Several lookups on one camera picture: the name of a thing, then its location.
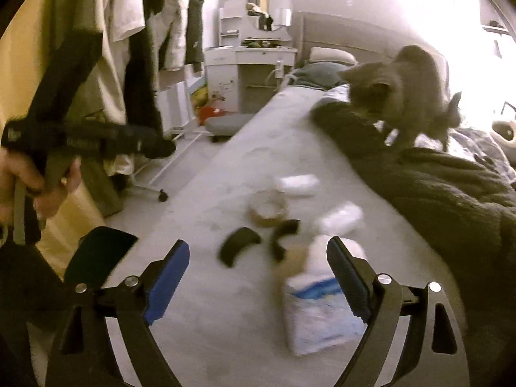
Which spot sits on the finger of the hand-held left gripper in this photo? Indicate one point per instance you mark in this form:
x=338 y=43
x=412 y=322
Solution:
x=149 y=143

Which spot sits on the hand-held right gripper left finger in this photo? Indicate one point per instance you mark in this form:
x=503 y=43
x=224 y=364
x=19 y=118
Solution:
x=169 y=280

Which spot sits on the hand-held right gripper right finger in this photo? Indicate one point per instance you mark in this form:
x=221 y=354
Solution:
x=346 y=280

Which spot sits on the white paper piece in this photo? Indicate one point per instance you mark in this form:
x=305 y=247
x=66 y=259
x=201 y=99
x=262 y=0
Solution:
x=320 y=258

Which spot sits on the blue and white packet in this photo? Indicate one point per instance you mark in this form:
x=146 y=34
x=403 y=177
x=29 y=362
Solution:
x=318 y=318

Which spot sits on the black curved plastic piece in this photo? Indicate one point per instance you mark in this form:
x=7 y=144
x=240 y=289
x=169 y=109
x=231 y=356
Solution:
x=282 y=236
x=238 y=248

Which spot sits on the brown tape roll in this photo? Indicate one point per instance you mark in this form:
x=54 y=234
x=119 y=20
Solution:
x=268 y=213

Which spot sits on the person's left hand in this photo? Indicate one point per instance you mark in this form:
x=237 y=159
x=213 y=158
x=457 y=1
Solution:
x=24 y=177

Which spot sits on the white clothes rack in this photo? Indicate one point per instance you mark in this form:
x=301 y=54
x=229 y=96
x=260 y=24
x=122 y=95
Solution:
x=177 y=145

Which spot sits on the black garment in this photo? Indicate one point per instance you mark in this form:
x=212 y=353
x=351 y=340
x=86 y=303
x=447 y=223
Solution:
x=141 y=80

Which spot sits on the red item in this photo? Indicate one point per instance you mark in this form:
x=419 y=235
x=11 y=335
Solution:
x=207 y=115

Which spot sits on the yellow picture board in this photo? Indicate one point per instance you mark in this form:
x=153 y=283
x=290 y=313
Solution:
x=200 y=96

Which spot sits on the grey cushioned stool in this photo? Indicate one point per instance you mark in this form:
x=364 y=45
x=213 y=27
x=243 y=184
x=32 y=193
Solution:
x=227 y=125

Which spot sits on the grey bed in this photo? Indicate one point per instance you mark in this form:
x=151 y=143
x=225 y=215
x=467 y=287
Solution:
x=225 y=177

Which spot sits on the yellow cloth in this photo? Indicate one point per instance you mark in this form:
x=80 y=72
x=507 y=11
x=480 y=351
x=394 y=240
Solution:
x=24 y=48

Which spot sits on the white vanity table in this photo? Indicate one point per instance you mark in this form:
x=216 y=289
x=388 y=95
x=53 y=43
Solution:
x=225 y=72

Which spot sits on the white fluffy jacket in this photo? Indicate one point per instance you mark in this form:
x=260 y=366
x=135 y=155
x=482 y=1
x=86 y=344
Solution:
x=173 y=20

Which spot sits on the dark grey fleece blanket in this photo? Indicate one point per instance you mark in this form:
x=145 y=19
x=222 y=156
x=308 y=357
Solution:
x=443 y=193

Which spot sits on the dark green garment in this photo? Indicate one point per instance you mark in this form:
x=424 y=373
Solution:
x=195 y=20

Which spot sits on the white t-shirt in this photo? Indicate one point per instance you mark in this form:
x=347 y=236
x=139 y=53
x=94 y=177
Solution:
x=123 y=4

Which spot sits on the white vanity shelf unit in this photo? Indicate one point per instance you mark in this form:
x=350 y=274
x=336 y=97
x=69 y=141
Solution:
x=234 y=24

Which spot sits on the round vanity mirror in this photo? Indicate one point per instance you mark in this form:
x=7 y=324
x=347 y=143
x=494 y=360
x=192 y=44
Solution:
x=268 y=6

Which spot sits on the grey pillow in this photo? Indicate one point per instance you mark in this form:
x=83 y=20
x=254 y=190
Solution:
x=318 y=74

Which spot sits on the white cylinder lamp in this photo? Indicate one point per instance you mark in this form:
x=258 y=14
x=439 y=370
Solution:
x=285 y=17

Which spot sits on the white pillow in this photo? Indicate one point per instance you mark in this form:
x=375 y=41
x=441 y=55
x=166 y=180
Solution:
x=330 y=55

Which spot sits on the grey cat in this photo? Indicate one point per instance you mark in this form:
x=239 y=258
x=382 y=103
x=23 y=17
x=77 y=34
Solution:
x=403 y=84

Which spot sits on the white cat bed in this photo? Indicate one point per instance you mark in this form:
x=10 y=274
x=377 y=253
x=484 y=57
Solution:
x=504 y=133

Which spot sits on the grey upholstered headboard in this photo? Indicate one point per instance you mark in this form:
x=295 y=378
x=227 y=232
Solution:
x=342 y=32

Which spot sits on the wall shelf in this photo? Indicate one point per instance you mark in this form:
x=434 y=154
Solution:
x=496 y=27

